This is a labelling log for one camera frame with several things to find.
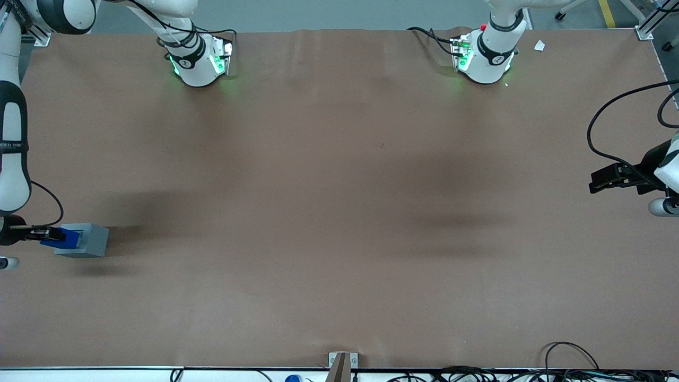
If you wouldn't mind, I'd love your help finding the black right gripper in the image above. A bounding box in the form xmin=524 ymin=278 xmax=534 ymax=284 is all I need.
xmin=0 ymin=214 xmax=67 ymax=246

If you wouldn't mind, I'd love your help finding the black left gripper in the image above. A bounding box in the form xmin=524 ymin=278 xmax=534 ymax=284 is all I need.
xmin=589 ymin=141 xmax=673 ymax=195

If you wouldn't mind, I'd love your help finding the blue plastic part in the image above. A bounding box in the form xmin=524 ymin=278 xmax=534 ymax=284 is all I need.
xmin=40 ymin=227 xmax=83 ymax=250

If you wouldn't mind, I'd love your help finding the gray square base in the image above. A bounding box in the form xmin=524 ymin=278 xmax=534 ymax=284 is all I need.
xmin=54 ymin=223 xmax=110 ymax=259

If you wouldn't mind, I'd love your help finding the brown paper table cover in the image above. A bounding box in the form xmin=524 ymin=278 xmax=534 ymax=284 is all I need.
xmin=0 ymin=27 xmax=679 ymax=370

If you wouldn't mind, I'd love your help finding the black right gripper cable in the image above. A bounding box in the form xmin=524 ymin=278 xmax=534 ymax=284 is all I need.
xmin=29 ymin=180 xmax=65 ymax=229

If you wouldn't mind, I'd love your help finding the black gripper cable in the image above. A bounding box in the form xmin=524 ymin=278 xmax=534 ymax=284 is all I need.
xmin=586 ymin=80 xmax=679 ymax=170
xmin=29 ymin=180 xmax=65 ymax=229

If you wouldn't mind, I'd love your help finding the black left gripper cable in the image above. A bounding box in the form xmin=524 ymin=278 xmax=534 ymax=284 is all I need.
xmin=586 ymin=80 xmax=679 ymax=170

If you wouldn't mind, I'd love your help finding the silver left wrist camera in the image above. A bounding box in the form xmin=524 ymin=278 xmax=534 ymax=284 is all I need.
xmin=648 ymin=197 xmax=679 ymax=218

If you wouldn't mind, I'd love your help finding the black looped cable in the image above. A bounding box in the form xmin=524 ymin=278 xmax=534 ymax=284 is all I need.
xmin=657 ymin=88 xmax=679 ymax=129

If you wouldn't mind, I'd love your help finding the aluminium frame post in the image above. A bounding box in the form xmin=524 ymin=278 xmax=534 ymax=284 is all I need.
xmin=24 ymin=24 xmax=52 ymax=47
xmin=635 ymin=0 xmax=679 ymax=41

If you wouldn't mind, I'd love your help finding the black cable loop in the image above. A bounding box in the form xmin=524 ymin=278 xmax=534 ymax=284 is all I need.
xmin=545 ymin=342 xmax=600 ymax=372

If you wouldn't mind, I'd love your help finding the black left arm base cable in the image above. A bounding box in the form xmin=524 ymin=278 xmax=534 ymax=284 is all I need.
xmin=407 ymin=27 xmax=458 ymax=57

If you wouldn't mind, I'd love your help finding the black arm base cable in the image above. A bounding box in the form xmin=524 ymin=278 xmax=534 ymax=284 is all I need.
xmin=159 ymin=0 xmax=238 ymax=51
xmin=407 ymin=27 xmax=458 ymax=57

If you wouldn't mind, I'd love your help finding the black cable bundle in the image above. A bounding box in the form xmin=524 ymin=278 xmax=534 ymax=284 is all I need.
xmin=387 ymin=365 xmax=679 ymax=382

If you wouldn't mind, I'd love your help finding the black right arm base cable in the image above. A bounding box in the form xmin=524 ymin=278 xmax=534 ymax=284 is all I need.
xmin=159 ymin=0 xmax=238 ymax=51

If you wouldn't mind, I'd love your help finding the silver metal bracket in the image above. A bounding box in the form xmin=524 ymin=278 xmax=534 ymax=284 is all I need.
xmin=328 ymin=352 xmax=359 ymax=369

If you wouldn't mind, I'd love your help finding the brown stand post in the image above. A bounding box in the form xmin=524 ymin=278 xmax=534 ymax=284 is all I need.
xmin=325 ymin=353 xmax=352 ymax=382

